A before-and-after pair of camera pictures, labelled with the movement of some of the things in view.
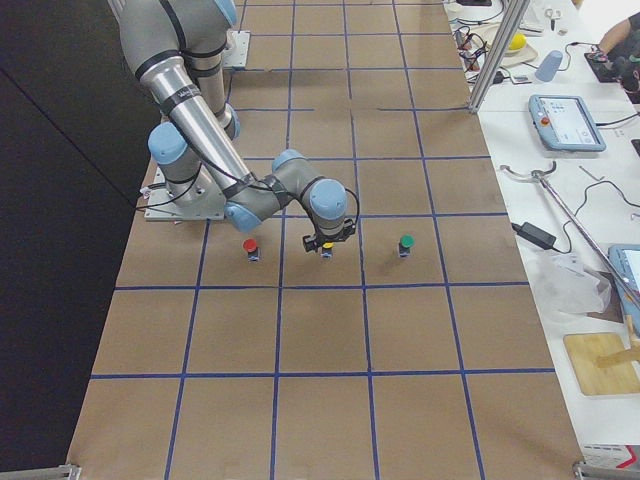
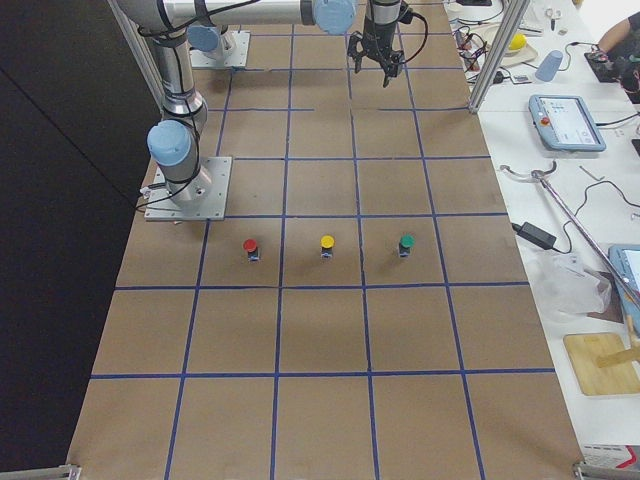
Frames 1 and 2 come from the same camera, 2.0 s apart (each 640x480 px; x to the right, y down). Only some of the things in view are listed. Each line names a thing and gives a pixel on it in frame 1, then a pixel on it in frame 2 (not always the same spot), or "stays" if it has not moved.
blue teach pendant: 565,123 stays
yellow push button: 327,250 stays
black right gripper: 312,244 → 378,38
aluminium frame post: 515,12 stays
